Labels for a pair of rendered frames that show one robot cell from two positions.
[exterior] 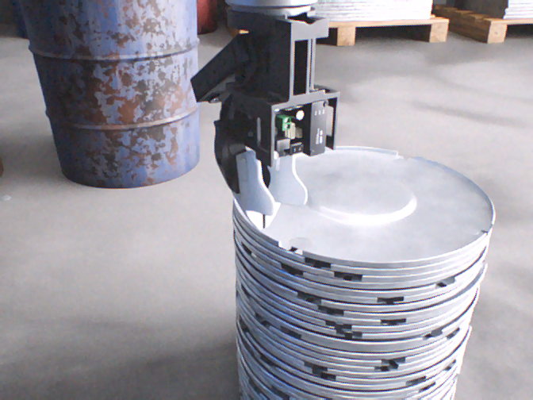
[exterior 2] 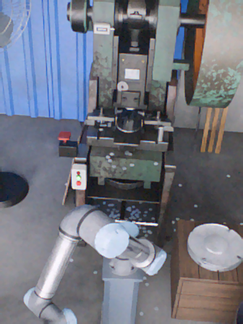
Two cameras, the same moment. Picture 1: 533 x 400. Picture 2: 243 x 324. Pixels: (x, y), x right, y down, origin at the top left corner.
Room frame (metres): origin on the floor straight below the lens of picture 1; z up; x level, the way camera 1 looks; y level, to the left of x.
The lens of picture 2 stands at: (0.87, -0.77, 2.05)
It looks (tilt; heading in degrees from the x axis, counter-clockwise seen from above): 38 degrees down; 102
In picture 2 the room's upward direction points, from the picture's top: 3 degrees clockwise
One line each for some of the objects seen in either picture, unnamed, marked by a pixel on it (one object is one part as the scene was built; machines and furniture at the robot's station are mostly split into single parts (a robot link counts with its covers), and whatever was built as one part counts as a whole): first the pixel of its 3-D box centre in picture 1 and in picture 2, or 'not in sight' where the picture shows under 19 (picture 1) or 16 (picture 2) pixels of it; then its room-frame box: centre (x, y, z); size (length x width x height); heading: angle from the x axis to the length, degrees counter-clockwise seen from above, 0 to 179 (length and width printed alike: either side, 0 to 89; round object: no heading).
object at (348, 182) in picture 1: (358, 194); not in sight; (0.54, -0.11, 0.30); 0.29 x 0.29 x 0.01
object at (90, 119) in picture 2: not in sight; (100, 115); (0.30, 1.31, 0.76); 0.17 x 0.06 x 0.10; 10
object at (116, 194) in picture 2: not in sight; (125, 177); (0.46, 1.34, 0.31); 0.43 x 0.42 x 0.01; 10
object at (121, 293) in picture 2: not in sight; (120, 292); (0.63, 0.56, 0.23); 0.19 x 0.19 x 0.45; 13
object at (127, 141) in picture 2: not in sight; (127, 140); (0.49, 1.16, 0.72); 0.25 x 0.14 x 0.14; 100
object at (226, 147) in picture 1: (239, 146); not in sight; (0.45, 0.02, 0.39); 0.05 x 0.02 x 0.09; 124
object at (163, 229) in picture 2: not in sight; (170, 150); (0.70, 1.52, 0.45); 0.92 x 0.12 x 0.90; 100
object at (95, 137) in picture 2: not in sight; (129, 129); (0.46, 1.33, 0.68); 0.45 x 0.30 x 0.06; 10
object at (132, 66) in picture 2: not in sight; (131, 74); (0.47, 1.29, 1.04); 0.17 x 0.15 x 0.30; 100
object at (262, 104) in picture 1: (275, 84); not in sight; (0.44, -0.01, 0.45); 0.09 x 0.08 x 0.12; 34
